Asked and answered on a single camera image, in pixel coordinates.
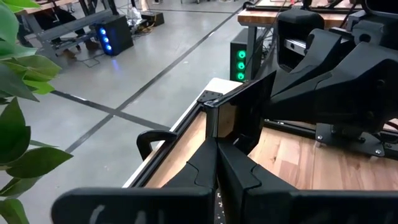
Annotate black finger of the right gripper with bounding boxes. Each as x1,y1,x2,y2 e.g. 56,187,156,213
267,42,398,134
269,29,356,96

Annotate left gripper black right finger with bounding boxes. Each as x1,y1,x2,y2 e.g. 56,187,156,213
217,140,398,224

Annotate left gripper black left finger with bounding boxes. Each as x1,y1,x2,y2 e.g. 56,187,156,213
50,136,219,224

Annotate black computer green lights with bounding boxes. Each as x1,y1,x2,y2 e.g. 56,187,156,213
229,27,265,83

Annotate green potted plant black pot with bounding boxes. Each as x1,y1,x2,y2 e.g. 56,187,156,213
0,0,74,224

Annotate black floor box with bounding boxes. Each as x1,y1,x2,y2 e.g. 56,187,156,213
141,11,165,27

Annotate black computer blue lights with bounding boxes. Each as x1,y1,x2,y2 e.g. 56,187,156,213
95,14,135,57

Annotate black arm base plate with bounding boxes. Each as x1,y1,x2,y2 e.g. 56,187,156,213
315,122,398,157

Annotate black frame handle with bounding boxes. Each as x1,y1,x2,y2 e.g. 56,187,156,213
136,129,178,161

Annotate wooden workbench grey frame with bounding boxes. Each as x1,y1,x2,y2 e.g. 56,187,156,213
17,0,114,60

